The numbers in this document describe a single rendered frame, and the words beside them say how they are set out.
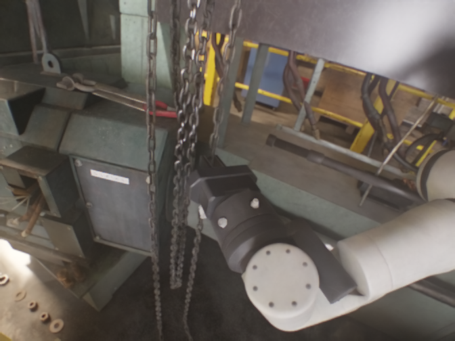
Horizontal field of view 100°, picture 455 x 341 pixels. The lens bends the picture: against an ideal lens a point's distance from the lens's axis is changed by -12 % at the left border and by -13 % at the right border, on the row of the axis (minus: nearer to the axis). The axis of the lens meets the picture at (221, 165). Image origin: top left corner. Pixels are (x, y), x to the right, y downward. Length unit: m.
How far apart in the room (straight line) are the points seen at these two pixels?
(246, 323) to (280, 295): 0.96
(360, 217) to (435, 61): 0.53
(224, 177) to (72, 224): 0.46
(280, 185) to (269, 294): 0.69
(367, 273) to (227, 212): 0.16
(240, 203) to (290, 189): 0.60
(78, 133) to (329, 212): 0.84
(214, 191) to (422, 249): 0.24
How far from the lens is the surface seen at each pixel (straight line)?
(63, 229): 0.69
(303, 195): 0.88
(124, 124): 0.54
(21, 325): 1.27
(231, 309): 1.17
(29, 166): 0.58
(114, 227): 0.69
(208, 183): 0.32
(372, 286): 0.26
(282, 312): 0.21
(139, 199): 0.55
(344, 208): 0.89
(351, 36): 0.77
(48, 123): 0.64
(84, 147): 0.57
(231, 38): 0.33
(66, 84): 0.63
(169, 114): 0.55
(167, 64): 1.06
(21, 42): 1.33
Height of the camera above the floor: 1.07
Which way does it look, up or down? 34 degrees down
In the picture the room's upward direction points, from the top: 12 degrees clockwise
